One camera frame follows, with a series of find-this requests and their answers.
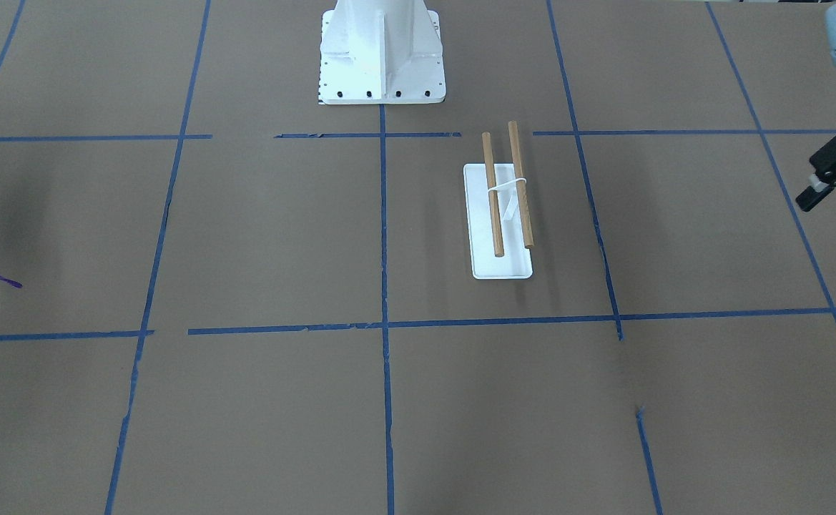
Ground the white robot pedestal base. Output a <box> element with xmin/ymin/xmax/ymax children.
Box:
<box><xmin>318</xmin><ymin>1</ymin><xmax>447</xmax><ymax>105</ymax></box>

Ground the white wooden towel rack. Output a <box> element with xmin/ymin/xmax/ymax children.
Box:
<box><xmin>463</xmin><ymin>120</ymin><xmax>535</xmax><ymax>280</ymax></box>

